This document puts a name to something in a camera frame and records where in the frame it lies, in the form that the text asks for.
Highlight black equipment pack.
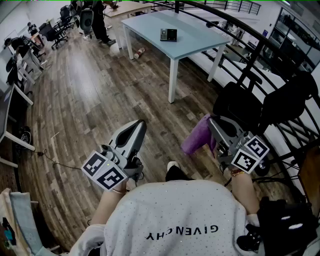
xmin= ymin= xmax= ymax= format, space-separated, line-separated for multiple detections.
xmin=236 ymin=196 xmax=320 ymax=253

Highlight grey-backed office chair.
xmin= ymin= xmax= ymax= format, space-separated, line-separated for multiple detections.
xmin=79 ymin=8 xmax=95 ymax=36

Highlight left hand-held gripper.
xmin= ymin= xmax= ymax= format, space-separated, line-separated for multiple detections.
xmin=81 ymin=119 xmax=147 ymax=192

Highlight person's black trousers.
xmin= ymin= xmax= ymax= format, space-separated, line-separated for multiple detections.
xmin=164 ymin=164 xmax=196 ymax=182

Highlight black round device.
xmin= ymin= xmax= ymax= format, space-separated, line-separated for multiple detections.
xmin=17 ymin=125 xmax=34 ymax=151

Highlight person's left forearm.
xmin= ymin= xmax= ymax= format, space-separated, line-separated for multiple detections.
xmin=89 ymin=178 xmax=137 ymax=226

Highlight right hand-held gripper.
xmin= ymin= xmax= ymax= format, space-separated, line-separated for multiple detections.
xmin=207 ymin=116 xmax=270 ymax=175

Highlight person's white dotted shirt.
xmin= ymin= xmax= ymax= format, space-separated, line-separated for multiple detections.
xmin=67 ymin=179 xmax=266 ymax=256

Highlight person's right forearm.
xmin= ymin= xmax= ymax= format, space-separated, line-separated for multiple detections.
xmin=231 ymin=169 xmax=261 ymax=216

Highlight purple cloth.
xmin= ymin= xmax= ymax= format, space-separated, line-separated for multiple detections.
xmin=180 ymin=113 xmax=218 ymax=158

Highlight black floor cable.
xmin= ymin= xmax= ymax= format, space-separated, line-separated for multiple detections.
xmin=37 ymin=149 xmax=83 ymax=171

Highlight black metal railing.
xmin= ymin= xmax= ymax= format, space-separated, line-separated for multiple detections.
xmin=139 ymin=0 xmax=320 ymax=201

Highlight red label plastic bottle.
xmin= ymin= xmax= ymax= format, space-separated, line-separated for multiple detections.
xmin=133 ymin=47 xmax=146 ymax=60

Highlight light wooden desk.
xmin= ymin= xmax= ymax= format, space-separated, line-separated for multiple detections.
xmin=104 ymin=1 xmax=153 ymax=50

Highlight light blue white-legged table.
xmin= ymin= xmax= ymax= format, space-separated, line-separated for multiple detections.
xmin=120 ymin=11 xmax=231 ymax=104

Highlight person's white shoe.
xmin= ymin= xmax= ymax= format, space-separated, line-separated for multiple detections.
xmin=166 ymin=161 xmax=181 ymax=173

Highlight pale fabric-draped chair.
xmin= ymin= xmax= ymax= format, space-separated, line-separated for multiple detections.
xmin=0 ymin=187 xmax=61 ymax=256

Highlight dark glass partition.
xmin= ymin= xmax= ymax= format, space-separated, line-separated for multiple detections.
xmin=259 ymin=7 xmax=320 ymax=73

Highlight white frame desk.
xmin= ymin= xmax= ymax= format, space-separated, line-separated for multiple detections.
xmin=0 ymin=84 xmax=36 ymax=168

